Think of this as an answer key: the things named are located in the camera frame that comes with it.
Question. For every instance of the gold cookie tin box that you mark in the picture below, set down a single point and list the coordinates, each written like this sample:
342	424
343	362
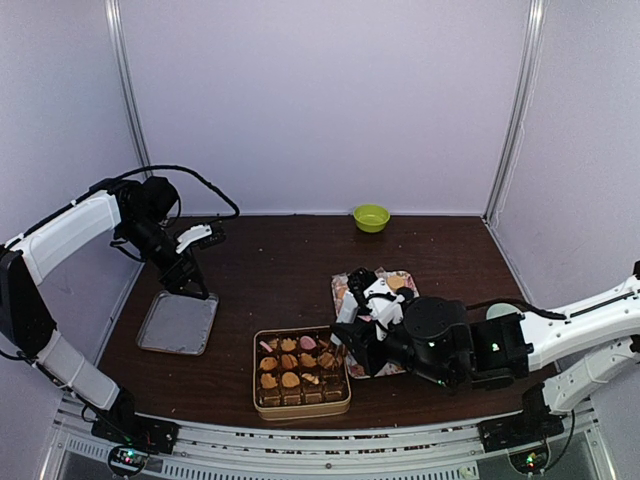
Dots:
318	387

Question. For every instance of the silver tin lid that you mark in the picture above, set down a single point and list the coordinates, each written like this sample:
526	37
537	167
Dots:
177	324

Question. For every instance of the steel kitchen tongs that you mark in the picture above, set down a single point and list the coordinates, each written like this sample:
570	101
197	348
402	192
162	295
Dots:
351	330

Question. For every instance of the orange sandwich cookie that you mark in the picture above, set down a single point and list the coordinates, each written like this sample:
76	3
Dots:
288	361

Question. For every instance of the flower shaped cookie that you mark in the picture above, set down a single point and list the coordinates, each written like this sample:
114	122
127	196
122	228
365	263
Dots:
288	344

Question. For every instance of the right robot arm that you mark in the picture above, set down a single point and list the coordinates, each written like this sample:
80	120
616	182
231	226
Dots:
434	339

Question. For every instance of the right aluminium frame post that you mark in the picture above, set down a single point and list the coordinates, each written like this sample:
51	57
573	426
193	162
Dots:
522	96

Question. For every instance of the floral cookie tray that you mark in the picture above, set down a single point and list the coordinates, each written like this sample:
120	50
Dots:
339	285

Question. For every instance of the pink round cookie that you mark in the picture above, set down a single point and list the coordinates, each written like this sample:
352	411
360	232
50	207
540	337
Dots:
307	343
266	346

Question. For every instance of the green plastic bowl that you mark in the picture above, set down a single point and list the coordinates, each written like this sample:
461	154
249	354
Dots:
371	218

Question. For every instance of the front aluminium rail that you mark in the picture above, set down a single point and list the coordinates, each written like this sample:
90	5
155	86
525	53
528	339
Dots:
451	450

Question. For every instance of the pale ceramic bowl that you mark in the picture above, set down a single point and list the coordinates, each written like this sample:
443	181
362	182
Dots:
501	309

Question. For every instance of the aluminium frame post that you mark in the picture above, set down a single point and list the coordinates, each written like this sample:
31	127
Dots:
115	26
522	96

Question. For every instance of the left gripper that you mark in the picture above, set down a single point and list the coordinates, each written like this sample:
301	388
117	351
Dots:
173	282

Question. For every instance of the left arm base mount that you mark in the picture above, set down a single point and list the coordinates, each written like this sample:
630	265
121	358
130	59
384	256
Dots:
132	450

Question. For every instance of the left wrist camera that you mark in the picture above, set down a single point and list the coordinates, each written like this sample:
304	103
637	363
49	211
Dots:
201	235

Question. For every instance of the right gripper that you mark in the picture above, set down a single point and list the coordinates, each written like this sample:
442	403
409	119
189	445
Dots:
361	344

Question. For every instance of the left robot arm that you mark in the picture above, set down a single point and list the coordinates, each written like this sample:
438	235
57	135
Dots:
49	290

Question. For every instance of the left aluminium frame post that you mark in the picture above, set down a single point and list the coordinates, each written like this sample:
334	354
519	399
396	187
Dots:
115	26

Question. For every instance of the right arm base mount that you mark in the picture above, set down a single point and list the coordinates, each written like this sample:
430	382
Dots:
526	441

